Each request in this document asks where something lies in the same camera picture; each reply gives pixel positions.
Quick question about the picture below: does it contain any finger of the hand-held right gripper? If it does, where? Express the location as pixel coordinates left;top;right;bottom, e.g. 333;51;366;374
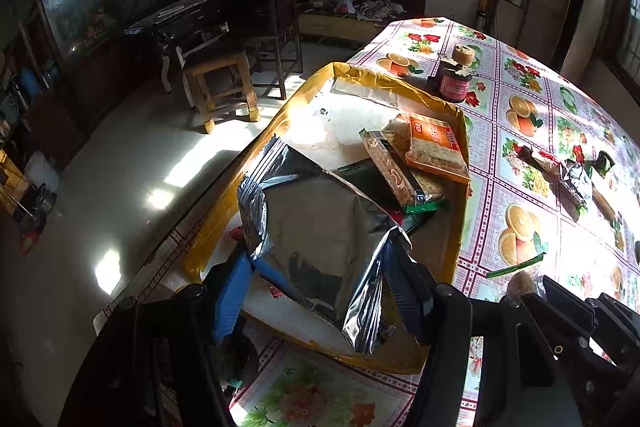
520;294;598;348
544;276;640;360

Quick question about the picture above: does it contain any wooden television stand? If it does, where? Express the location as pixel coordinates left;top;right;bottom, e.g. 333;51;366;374
299;9;396;44

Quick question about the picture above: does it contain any round cracker packet green strip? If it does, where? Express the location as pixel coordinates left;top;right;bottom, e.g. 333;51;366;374
487;252;546;303

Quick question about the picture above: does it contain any orange cracker packet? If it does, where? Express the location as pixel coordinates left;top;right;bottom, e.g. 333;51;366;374
404;114;472;184

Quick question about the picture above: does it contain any small silver foil packet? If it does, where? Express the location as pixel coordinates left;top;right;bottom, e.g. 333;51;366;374
560;158;595;208

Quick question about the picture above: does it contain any red white snack packet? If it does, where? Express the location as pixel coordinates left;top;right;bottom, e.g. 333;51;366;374
520;146;563;172

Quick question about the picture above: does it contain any cardboard box with yellow tape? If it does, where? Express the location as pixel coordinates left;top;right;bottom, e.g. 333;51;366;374
182;62;473;375

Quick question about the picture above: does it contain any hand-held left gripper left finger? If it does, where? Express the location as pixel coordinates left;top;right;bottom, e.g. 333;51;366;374
60;252;253;427

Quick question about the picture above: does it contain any wooden stool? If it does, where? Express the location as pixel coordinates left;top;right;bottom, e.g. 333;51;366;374
182;52;261;132

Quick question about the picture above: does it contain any large silver foil packet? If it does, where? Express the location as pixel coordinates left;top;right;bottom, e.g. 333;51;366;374
237;139;413;355

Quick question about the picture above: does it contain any dark green snack packet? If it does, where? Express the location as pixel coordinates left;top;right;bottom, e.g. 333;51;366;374
335;159;401;212

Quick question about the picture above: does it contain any black coffee table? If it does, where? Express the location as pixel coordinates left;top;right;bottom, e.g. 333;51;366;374
122;0;261;92

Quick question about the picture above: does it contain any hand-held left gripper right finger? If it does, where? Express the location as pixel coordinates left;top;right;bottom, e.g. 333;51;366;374
385;237;583;427

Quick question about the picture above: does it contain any yellow cracker packet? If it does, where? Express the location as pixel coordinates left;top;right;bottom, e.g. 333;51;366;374
592;184;621;225

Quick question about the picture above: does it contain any dark red jar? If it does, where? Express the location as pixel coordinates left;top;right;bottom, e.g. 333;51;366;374
427;57;473;102

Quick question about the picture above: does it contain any long cracker packet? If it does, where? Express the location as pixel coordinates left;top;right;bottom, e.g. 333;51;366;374
361;129;450;214

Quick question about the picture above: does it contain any beige round lid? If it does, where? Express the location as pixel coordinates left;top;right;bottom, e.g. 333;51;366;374
452;44;476;68

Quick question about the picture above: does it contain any white plastic container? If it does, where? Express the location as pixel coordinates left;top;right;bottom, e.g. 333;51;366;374
25;154;61;188

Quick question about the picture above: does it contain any barred window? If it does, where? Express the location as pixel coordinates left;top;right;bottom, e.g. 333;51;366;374
615;0;640;72

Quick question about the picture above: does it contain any striped cloth pile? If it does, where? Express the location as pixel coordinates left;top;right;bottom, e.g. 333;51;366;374
357;0;406;20

